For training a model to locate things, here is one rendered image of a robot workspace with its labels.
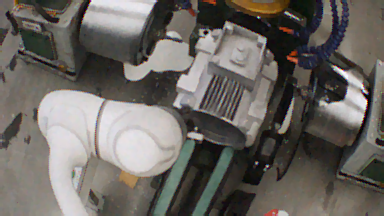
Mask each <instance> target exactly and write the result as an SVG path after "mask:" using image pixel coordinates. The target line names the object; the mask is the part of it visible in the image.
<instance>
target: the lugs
mask: <svg viewBox="0 0 384 216"><path fill-rule="evenodd" d="M221 32H222V29H217V30H213V31H212V34H211V36H212V37H213V38H214V39H215V40H216V41H217V40H218V39H219V36H220V33H221ZM263 58H264V60H265V61H266V62H269V63H272V62H273V59H274V55H273V53H272V52H271V51H270V50H265V54H264V57H263ZM196 101H197V100H196V98H194V97H193V96H192V95H182V97H181V100H180V102H179V105H180V106H181V107H182V106H186V107H189V108H191V109H193V108H194V106H195V103H196ZM252 125H253V122H252V121H251V120H250V119H249V118H247V117H241V118H240V120H239V122H238V124H237V126H236V127H237V128H238V129H240V130H241V131H242V132H243V131H250V130H251V128H252Z"/></svg>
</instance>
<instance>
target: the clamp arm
mask: <svg viewBox="0 0 384 216"><path fill-rule="evenodd" d="M285 80H286V82H285V84H284V88H283V90H282V95H281V97H280V101H279V103H278V105H277V107H276V112H275V114H274V117H273V119H272V122H271V126H273V125H274V123H275V125H274V126H276V127H277V124H279V125H278V129H281V127H282V124H283V122H284V120H285V118H286V115H287V113H288V111H289V107H290V105H291V102H292V100H293V96H294V94H295V91H296V89H297V86H298V80H299V79H297V78H296V77H294V76H292V75H291V74H287V78H286V79H285ZM276 123H277V124H276ZM279 127H280V128H279Z"/></svg>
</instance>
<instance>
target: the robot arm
mask: <svg viewBox="0 0 384 216"><path fill-rule="evenodd" d="M177 109H178V107H176V106H172V107H168V106H162V105H153V106H146V105H144V104H133V103H124V102H117V101H112V100H107V99H101V98H98V97H96V96H95V95H93V94H90V93H88V94H87V93H84V92H80V91H70V90H63V91H54V92H51V93H49V94H48V95H46V96H45V98H44V99H42V101H41V103H40V106H39V109H38V125H39V128H40V130H41V132H42V134H43V135H44V137H45V138H47V142H48V144H49V147H50V148H51V149H50V156H49V174H50V180H51V184H52V189H53V192H54V194H55V197H56V199H57V202H58V204H59V206H60V208H61V211H62V213H63V215H64V216H89V214H88V212H87V210H86V208H85V207H84V205H83V203H82V201H81V199H80V197H79V196H78V193H77V191H76V190H75V187H74V184H73V180H72V174H73V173H72V172H73V170H74V168H75V167H78V168H80V167H83V166H85V164H86V162H87V161H89V160H91V159H92V156H93V157H97V158H98V159H102V160H106V161H108V162H110V163H111V164H113V165H116V166H117V167H119V168H121V169H122V170H123V171H125V172H127V173H129V174H131V175H135V176H137V177H151V176H154V175H155V176H157V175H159V174H160V173H161V172H164V171H166V170H167V169H168V168H169V167H171V166H172V165H173V164H174V163H175V161H176V160H177V159H178V157H179V155H180V153H181V151H182V148H183V147H184V145H185V143H186V141H187V140H189V139H190V138H191V139H190V140H191V141H194V142H195V143H196V144H201V142H202V141H203V138H204V136H205V133H206V131H205V130H204V129H203V128H202V126H200V124H199V121H198V120H197V119H196V118H192V116H191V115H189V112H190V109H191V108H189V107H186V106H182V107H181V108H179V109H178V110H177ZM191 118H192V120H191Z"/></svg>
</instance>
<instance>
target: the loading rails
mask: <svg viewBox="0 0 384 216"><path fill-rule="evenodd" d="M190 139H191V138H190ZM190 139H189V140H187V141H186V143H185V145H184V147H183V148H182V151H181V153H180V155H179V157H178V159H177V160H176V161H175V163H174V164H173V165H172V166H171V167H169V168H168V169H167V170H166V171H164V172H163V173H161V175H157V176H155V175H154V176H153V177H152V179H151V180H152V181H151V183H150V187H152V188H154V189H157V190H156V191H155V195H154V196H153V198H152V201H150V202H149V204H150V206H149V208H148V212H147V213H146V216H174V215H170V213H169V212H170V210H171V209H172V207H173V206H174V204H173V203H174V202H175V200H176V198H177V196H178V195H179V192H180V189H181V187H182V185H183V183H184V181H185V178H186V177H187V174H188V172H189V170H190V168H191V165H192V166H194V167H196V168H199V169H202V170H207V171H210V172H212V175H211V177H210V179H209V182H208V183H207V186H206V188H205V190H204V192H203V194H202V196H201V198H200V200H199V202H198V204H197V205H196V207H195V209H194V211H193V213H192V214H191V216H210V214H211V213H212V211H213V208H217V209H221V210H223V211H224V210H226V208H227V205H228V204H229V203H230V201H231V199H232V198H229V197H225V196H222V194H223V193H221V192H222V191H223V189H224V188H225V186H226V184H227V182H228V179H229V177H230V175H231V172H232V170H233V168H234V167H235V164H238V162H237V160H238V158H241V159H245V160H248V161H250V160H251V158H252V155H253V152H254V149H255V147H256V145H255V146H254V145H251V146H249V147H246V146H244V148H243V150H240V149H237V150H235V149H234V148H233V147H231V146H227V147H226V145H224V148H223V150H222V153H221V154H218V153H216V152H213V151H208V150H204V149H201V148H199V147H200V144H196V143H195V142H194V141H191V140H190Z"/></svg>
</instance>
